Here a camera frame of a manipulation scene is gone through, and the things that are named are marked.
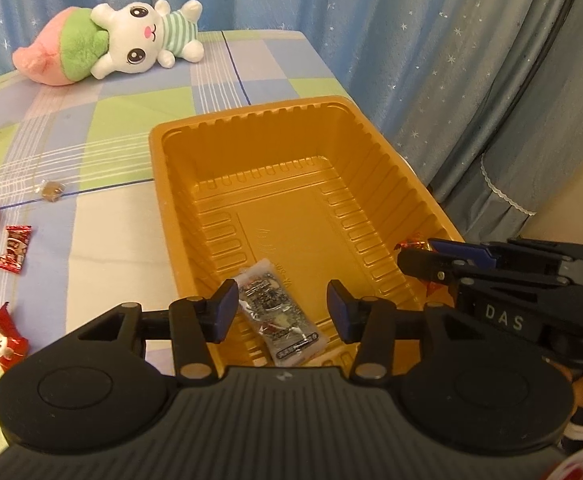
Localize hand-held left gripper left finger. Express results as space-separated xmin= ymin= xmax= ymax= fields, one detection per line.
xmin=74 ymin=279 xmax=240 ymax=381

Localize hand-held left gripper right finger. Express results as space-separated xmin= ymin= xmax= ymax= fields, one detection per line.
xmin=325 ymin=280 xmax=478 ymax=382

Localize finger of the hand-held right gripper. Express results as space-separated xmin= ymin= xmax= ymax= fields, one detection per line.
xmin=396 ymin=247 xmax=575 ymax=295
xmin=428 ymin=237 xmax=583 ymax=273

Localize red gold candy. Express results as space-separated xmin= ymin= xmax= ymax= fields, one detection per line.
xmin=394 ymin=232 xmax=445 ymax=302

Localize silver black snack packet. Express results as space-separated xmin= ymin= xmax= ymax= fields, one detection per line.
xmin=234 ymin=259 xmax=328 ymax=367

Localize orange plastic tray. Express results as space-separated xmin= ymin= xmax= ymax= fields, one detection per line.
xmin=149 ymin=95 xmax=467 ymax=368

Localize grey curtain with lace trim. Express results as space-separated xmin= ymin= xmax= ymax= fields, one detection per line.
xmin=429 ymin=0 xmax=583 ymax=253

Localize brown candy in clear wrapper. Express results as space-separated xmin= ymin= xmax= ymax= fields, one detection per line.
xmin=36 ymin=180 xmax=67 ymax=203

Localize checked pastel bed sheet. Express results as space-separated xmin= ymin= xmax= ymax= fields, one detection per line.
xmin=0 ymin=30 xmax=362 ymax=461

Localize blue star curtain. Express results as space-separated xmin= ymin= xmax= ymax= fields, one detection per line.
xmin=0 ymin=0 xmax=579 ymax=211

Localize white bunny plush with peach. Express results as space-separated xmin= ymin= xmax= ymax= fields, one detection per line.
xmin=12 ymin=0 xmax=206 ymax=86

